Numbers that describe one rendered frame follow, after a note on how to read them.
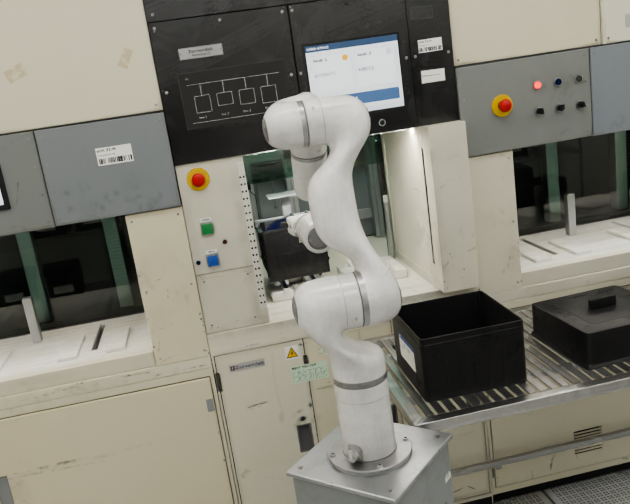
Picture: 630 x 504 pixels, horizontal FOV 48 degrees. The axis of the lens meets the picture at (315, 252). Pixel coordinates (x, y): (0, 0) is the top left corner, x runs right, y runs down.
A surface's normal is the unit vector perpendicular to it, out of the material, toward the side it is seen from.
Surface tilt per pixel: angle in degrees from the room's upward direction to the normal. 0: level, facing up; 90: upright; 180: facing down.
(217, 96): 90
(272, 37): 90
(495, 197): 90
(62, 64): 90
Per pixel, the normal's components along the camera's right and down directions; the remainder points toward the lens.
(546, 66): 0.18, 0.22
